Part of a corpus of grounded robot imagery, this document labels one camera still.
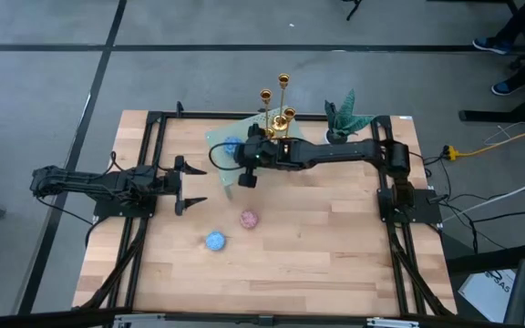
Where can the short gold candlestick holder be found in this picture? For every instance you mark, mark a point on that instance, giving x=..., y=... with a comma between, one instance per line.
x=289, y=113

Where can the black aluminium table frame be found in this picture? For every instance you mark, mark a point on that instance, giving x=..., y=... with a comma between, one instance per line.
x=198, y=115

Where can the silver metal bracket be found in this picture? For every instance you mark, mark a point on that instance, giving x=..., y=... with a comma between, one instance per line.
x=390, y=323
x=135, y=321

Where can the white printed paper sheet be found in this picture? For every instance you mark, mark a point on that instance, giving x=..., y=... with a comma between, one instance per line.
x=486, y=291

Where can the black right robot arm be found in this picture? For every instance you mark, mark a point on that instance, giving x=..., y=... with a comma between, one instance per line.
x=335, y=152

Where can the green perforated metal shelf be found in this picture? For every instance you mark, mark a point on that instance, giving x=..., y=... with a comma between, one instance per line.
x=217, y=137

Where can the light blue speckled ball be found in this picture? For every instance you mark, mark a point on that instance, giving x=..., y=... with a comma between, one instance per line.
x=215, y=241

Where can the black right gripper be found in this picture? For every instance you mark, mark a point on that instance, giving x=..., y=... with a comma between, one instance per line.
x=262, y=155

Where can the black overhead frame beam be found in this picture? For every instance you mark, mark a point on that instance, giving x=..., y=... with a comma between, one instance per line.
x=39, y=319

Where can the dark blue speckled ball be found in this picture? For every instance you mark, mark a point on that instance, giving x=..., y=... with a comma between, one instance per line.
x=230, y=146

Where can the pink speckled ball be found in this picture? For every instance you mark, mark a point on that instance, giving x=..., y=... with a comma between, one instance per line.
x=249, y=219

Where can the black stand leg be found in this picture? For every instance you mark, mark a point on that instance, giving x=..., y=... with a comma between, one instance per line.
x=353, y=11

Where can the black floor bar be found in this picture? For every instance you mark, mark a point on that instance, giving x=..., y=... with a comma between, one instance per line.
x=495, y=259

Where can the person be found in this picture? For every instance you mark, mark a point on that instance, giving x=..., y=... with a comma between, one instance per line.
x=522, y=18

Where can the snake plant in white pot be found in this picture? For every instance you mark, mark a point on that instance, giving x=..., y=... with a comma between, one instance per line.
x=346, y=116

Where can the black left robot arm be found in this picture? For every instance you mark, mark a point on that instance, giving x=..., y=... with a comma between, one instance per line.
x=85, y=182

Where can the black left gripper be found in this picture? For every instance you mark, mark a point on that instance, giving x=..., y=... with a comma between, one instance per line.
x=179, y=182

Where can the white label sticker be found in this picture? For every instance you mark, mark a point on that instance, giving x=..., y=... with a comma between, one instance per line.
x=405, y=117

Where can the black desk leg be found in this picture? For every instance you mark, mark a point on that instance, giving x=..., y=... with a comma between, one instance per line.
x=495, y=116

